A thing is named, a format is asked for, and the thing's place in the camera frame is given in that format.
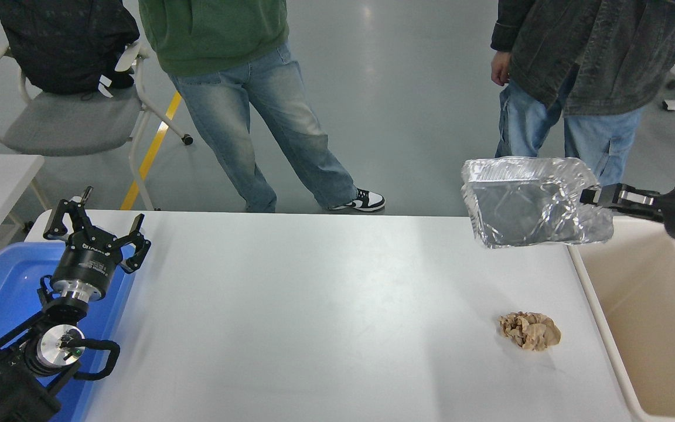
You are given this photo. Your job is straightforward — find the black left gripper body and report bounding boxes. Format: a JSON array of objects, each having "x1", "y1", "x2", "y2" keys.
[{"x1": 50, "y1": 233, "x2": 125, "y2": 291}]

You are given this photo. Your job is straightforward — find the silver foil tray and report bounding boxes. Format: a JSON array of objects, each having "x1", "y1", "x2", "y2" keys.
[{"x1": 461, "y1": 156, "x2": 615, "y2": 250}]

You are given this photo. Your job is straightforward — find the tan paper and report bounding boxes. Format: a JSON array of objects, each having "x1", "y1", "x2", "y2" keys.
[{"x1": 498, "y1": 311, "x2": 562, "y2": 352}]

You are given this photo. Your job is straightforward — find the person's hand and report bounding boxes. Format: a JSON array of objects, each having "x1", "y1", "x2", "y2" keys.
[{"x1": 490, "y1": 52, "x2": 513, "y2": 87}]

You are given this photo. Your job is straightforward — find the blue plastic tray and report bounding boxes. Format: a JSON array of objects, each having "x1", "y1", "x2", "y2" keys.
[{"x1": 0, "y1": 242, "x2": 137, "y2": 422}]

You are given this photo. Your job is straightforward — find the large pale bin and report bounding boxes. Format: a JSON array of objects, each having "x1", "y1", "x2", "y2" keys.
[{"x1": 567, "y1": 216, "x2": 675, "y2": 422}]

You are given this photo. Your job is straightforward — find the grey white chair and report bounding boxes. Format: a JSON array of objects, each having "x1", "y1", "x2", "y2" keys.
[{"x1": 0, "y1": 40, "x2": 193, "y2": 212}]

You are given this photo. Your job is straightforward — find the person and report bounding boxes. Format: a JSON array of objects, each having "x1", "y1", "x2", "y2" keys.
[
  {"x1": 138, "y1": 0, "x2": 386, "y2": 214},
  {"x1": 490, "y1": 0, "x2": 675, "y2": 188}
]

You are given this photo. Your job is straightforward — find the black backpack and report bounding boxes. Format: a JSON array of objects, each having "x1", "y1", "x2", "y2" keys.
[{"x1": 0, "y1": 0, "x2": 141, "y2": 96}]

